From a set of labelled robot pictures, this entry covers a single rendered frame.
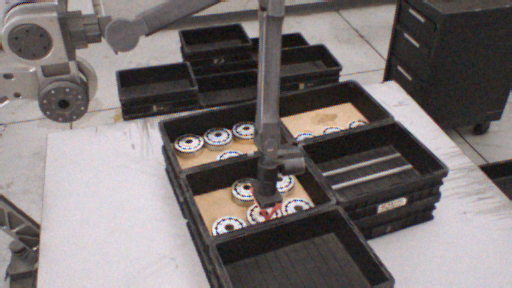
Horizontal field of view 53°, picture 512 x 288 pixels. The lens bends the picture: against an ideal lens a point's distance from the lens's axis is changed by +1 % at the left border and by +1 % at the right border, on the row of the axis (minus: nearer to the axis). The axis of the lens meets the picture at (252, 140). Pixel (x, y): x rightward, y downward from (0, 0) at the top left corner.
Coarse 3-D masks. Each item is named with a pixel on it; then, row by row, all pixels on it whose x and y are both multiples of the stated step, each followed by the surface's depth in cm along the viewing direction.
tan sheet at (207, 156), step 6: (174, 144) 188; (234, 144) 188; (240, 144) 188; (252, 144) 188; (174, 150) 185; (204, 150) 185; (210, 150) 185; (240, 150) 185; (246, 150) 185; (252, 150) 185; (198, 156) 182; (204, 156) 182; (210, 156) 182; (216, 156) 182; (180, 162) 179; (186, 162) 179; (192, 162) 179; (198, 162) 179; (204, 162) 179
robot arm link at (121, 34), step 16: (176, 0) 123; (192, 0) 124; (208, 0) 125; (144, 16) 121; (160, 16) 123; (176, 16) 124; (112, 32) 119; (128, 32) 120; (144, 32) 121; (112, 48) 120; (128, 48) 120
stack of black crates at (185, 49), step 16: (192, 32) 319; (208, 32) 321; (224, 32) 324; (240, 32) 323; (192, 48) 320; (208, 48) 297; (224, 48) 299; (240, 48) 302; (192, 64) 301; (208, 64) 303; (224, 64) 305; (240, 64) 308
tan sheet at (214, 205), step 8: (296, 184) 170; (216, 192) 167; (224, 192) 167; (296, 192) 167; (304, 192) 167; (200, 200) 164; (208, 200) 164; (216, 200) 164; (224, 200) 164; (232, 200) 164; (200, 208) 162; (208, 208) 162; (216, 208) 162; (224, 208) 162; (232, 208) 162; (240, 208) 162; (248, 208) 162; (280, 208) 162; (208, 216) 159; (216, 216) 159; (224, 216) 159; (240, 216) 159; (208, 224) 156
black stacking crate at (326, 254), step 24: (312, 216) 146; (336, 216) 149; (240, 240) 140; (264, 240) 144; (288, 240) 148; (312, 240) 151; (336, 240) 151; (240, 264) 144; (264, 264) 144; (288, 264) 144; (312, 264) 144; (336, 264) 144; (360, 264) 142
